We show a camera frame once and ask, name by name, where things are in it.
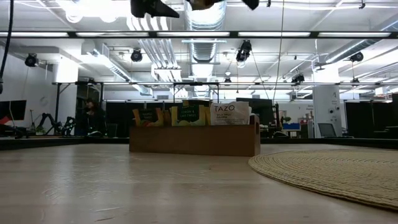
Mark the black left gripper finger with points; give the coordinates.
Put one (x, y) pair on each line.
(149, 7)

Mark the black hanging camera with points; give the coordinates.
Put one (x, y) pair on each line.
(31, 59)
(298, 78)
(244, 50)
(136, 55)
(356, 57)

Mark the blue storage bin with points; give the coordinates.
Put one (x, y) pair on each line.
(291, 126)

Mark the silver ventilation duct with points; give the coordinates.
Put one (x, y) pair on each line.
(205, 18)

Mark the large black screen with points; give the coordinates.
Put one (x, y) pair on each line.
(262, 105)

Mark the round woven beige placemat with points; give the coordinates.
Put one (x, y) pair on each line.
(326, 177)

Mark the yellow-orange foil tea packet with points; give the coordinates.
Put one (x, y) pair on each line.
(148, 117)

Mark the grey office chair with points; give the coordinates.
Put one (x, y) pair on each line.
(326, 130)

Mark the brown wooden organizer box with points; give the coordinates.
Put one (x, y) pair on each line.
(192, 141)

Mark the black background robot arm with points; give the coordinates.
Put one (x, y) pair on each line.
(57, 123)

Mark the black computer monitor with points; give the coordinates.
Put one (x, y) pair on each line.
(14, 110)

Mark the person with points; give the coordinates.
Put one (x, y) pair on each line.
(91, 118)

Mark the white-orange Tazo tea packet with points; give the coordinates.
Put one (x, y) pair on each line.
(230, 113)

